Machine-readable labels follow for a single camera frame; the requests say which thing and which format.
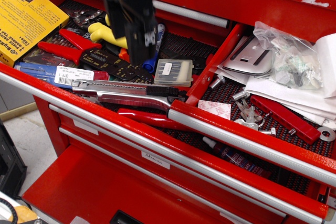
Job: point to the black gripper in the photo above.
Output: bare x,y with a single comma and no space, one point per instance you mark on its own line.
135,20

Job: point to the silver box cutter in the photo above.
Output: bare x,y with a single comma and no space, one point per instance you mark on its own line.
130,93

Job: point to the yellow tap wrench box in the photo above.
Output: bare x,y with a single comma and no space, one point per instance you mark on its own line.
24,23

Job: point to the blue marker pen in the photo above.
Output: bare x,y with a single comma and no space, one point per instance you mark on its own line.
149,65

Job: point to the clear drill bit case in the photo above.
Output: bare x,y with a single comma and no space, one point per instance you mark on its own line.
174,72

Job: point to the blue drill bit package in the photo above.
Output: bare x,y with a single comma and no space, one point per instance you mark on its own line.
60,76

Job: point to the red saw blade package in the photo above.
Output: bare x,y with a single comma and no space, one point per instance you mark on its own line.
41,57

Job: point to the silver metal plate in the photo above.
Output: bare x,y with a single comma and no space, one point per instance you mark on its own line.
249,58

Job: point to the white adhesive strip pack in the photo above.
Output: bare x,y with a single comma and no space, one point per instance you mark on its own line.
217,108

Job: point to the red tool chest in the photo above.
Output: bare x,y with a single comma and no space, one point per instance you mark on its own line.
209,170

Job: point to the bunch of keys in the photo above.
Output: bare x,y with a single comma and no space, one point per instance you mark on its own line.
250,117

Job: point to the red threadlocker bottle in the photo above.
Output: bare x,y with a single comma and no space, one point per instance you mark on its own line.
232,156

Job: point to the clear plastic bag of parts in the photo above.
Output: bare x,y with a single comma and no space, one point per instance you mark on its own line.
295,63

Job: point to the silver small bolt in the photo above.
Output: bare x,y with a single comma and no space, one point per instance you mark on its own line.
271,132

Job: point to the black plastic crate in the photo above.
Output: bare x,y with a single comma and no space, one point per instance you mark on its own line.
13,169

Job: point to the white paper stack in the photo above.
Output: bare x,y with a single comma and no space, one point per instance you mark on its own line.
310,103

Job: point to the white paper roll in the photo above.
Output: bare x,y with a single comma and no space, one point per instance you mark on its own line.
325,47

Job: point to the red plastic bar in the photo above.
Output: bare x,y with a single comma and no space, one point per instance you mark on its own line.
286,118

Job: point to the silver washer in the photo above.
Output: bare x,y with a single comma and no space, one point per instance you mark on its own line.
326,134

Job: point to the yellow handled pliers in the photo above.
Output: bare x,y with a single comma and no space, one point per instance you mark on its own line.
94,22

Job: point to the red handled wire crimper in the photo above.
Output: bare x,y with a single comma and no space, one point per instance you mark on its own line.
87,52

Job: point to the red handled pliers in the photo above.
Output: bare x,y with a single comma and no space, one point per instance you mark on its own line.
152,119

